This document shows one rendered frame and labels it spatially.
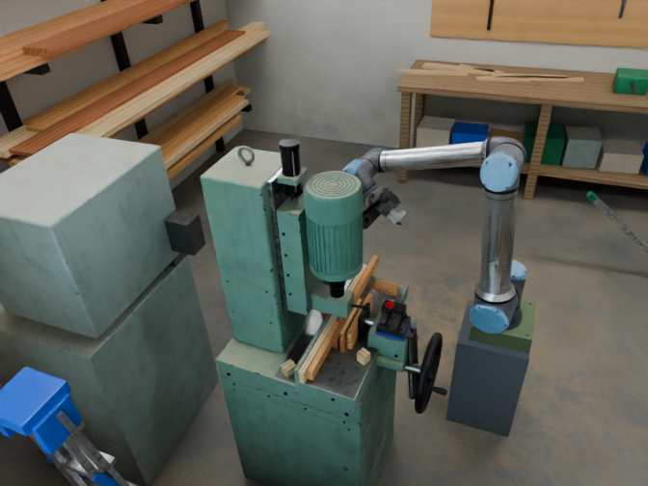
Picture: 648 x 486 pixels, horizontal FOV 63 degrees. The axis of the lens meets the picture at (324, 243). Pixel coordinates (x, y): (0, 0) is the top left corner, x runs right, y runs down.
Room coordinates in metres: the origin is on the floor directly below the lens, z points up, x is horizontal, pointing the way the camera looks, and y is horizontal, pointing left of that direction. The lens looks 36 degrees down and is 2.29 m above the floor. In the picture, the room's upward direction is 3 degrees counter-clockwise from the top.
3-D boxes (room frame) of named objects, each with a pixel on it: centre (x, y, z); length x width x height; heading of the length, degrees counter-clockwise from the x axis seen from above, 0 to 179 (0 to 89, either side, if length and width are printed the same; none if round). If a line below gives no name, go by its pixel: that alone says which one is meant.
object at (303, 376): (1.40, -0.03, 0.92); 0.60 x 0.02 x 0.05; 154
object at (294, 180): (1.43, 0.09, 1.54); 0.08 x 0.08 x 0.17; 64
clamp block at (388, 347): (1.31, -0.22, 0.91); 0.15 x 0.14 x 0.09; 154
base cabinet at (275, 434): (1.42, 0.07, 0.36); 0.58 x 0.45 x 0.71; 64
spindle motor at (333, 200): (1.37, -0.04, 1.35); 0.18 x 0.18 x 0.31
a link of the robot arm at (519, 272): (1.66, -0.75, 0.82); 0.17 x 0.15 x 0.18; 148
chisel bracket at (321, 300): (1.38, -0.02, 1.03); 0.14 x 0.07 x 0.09; 64
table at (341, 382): (1.35, -0.15, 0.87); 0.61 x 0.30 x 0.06; 154
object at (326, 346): (1.44, -0.07, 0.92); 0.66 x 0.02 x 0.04; 154
